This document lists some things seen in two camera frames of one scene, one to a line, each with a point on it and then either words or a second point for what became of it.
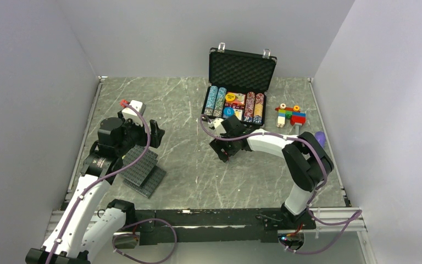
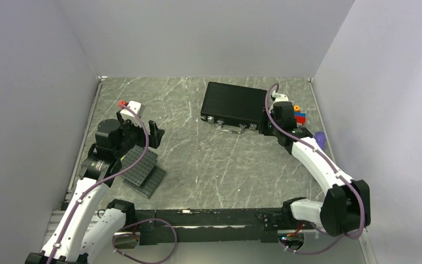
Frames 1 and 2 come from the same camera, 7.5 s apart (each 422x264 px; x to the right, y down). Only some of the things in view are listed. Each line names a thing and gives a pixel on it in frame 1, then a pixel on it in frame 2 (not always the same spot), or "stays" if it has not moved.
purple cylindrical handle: [321, 137] stays
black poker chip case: [239, 72] → [234, 106]
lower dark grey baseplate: [150, 183] stays
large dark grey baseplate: [139, 172] stays
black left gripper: [156, 133] stays
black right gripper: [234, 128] → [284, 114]
